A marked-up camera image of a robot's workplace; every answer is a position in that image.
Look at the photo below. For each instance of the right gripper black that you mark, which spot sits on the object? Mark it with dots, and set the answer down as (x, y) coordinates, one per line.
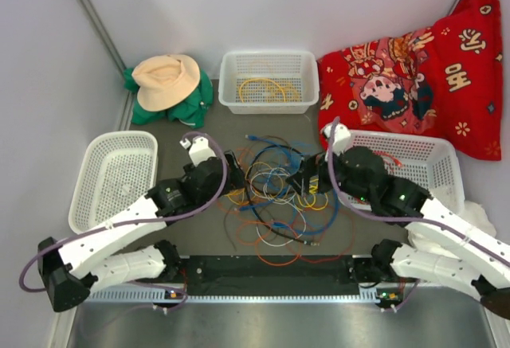
(315, 165)

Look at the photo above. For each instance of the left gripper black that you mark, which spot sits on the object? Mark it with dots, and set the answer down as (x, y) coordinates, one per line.
(236, 179)

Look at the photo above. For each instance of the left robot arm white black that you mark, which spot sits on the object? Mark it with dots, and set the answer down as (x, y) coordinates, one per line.
(95, 260)

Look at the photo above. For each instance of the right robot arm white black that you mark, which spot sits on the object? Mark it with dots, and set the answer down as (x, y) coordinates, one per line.
(479, 264)

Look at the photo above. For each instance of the green cloth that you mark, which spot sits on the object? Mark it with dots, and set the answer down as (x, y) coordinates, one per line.
(190, 112)

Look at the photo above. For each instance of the black base bar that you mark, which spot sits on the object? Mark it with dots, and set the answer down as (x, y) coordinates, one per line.
(277, 276)

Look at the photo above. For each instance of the white basket back centre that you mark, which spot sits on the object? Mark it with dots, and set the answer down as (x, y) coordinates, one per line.
(268, 82)

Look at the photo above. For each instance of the white basket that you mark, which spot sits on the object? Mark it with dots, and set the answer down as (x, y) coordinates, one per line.
(117, 168)
(429, 162)
(268, 82)

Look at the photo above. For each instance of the white basket left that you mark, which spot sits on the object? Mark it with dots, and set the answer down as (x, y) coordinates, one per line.
(117, 168)

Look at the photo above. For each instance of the peach bucket hat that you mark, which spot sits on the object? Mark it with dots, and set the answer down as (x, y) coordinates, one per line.
(165, 81)

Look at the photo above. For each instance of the white basket right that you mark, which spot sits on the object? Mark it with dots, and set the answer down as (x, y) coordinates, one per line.
(429, 162)

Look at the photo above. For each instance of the white cloth right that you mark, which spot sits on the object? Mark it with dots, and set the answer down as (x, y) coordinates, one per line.
(473, 213)

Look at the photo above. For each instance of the red printed pillow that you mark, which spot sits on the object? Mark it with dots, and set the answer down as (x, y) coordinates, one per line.
(443, 81)

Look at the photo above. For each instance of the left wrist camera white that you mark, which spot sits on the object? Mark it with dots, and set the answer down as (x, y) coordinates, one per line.
(198, 148)

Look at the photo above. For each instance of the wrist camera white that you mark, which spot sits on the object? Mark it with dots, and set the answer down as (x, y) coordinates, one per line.
(340, 138)
(198, 148)

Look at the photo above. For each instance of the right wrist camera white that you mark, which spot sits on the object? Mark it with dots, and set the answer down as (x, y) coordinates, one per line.
(340, 138)

